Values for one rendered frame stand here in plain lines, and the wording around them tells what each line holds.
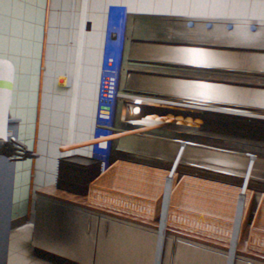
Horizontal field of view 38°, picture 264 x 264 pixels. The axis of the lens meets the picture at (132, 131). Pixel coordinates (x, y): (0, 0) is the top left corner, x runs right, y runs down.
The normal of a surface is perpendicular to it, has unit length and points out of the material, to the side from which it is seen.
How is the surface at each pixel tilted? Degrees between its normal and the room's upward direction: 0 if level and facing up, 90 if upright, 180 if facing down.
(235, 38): 90
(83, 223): 90
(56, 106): 90
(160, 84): 71
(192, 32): 90
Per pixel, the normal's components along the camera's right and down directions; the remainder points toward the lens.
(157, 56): -0.36, -0.27
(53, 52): -0.43, 0.07
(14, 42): 0.89, 0.18
